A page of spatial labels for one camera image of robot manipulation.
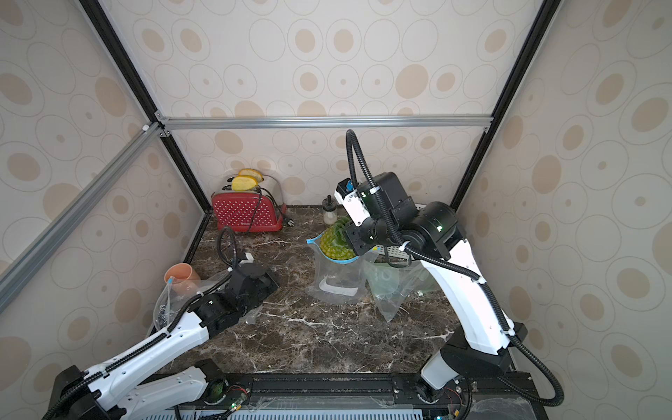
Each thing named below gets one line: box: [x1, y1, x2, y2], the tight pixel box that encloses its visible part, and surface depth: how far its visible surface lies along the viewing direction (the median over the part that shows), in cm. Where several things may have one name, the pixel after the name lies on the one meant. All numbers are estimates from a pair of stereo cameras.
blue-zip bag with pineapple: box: [306, 216, 380, 305], surface depth 74 cm
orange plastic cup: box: [164, 262, 202, 294], surface depth 89 cm
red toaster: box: [210, 191, 287, 233], surface depth 105 cm
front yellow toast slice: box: [231, 175, 259, 191], surface depth 105 cm
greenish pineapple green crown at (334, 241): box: [320, 215, 357, 260], surface depth 63 cm
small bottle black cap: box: [322, 194, 338, 226], surface depth 111 cm
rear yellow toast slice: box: [238, 168, 264, 183], surface depth 108 cm
